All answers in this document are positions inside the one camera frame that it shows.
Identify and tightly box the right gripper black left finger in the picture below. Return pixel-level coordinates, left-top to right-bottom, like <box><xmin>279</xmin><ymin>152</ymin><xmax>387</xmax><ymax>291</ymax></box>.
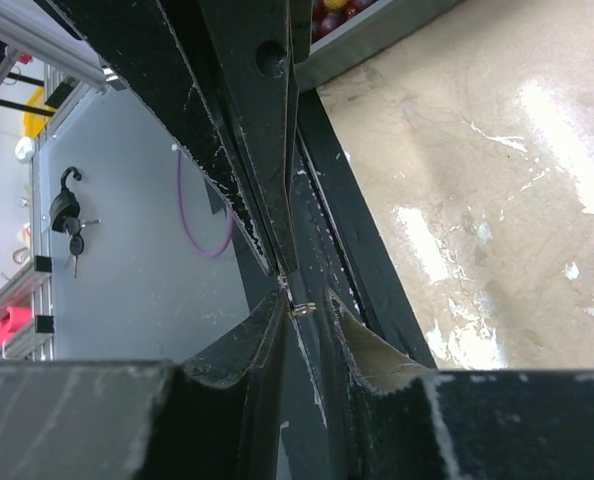
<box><xmin>0</xmin><ymin>290</ymin><xmax>289</xmax><ymax>479</ymax></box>

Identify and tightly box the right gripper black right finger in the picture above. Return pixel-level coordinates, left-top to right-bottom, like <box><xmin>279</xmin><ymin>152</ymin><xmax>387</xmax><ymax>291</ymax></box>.
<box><xmin>321</xmin><ymin>290</ymin><xmax>594</xmax><ymax>479</ymax></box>

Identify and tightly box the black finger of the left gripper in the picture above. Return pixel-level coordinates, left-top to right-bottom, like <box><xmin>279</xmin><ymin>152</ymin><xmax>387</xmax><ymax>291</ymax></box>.
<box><xmin>199</xmin><ymin>1</ymin><xmax>298</xmax><ymax>275</ymax></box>
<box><xmin>48</xmin><ymin>1</ymin><xmax>277</xmax><ymax>275</ymax></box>

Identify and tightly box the small silver key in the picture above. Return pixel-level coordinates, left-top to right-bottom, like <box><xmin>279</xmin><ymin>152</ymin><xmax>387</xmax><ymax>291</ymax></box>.
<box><xmin>277</xmin><ymin>274</ymin><xmax>317</xmax><ymax>319</ymax></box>

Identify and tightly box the black headed key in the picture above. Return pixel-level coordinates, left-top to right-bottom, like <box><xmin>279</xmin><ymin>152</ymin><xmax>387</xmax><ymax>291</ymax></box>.
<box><xmin>65</xmin><ymin>217</ymin><xmax>101</xmax><ymax>277</ymax></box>

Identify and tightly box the orange black padlock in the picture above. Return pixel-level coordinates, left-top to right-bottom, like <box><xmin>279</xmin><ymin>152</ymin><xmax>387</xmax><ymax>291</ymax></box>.
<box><xmin>49</xmin><ymin>166</ymin><xmax>82</xmax><ymax>233</ymax></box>

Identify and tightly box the purple grapes bunch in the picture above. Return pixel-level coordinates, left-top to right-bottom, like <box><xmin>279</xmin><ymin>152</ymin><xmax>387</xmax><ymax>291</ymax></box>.
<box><xmin>311</xmin><ymin>0</ymin><xmax>375</xmax><ymax>43</ymax></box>

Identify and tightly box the grey fruit tray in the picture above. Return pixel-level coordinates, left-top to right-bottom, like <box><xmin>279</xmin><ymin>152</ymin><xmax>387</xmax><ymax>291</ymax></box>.
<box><xmin>294</xmin><ymin>0</ymin><xmax>418</xmax><ymax>94</ymax></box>

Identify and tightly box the aluminium rail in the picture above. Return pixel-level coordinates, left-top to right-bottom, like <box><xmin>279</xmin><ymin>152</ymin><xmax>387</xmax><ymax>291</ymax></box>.
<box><xmin>0</xmin><ymin>1</ymin><xmax>126</xmax><ymax>360</ymax></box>

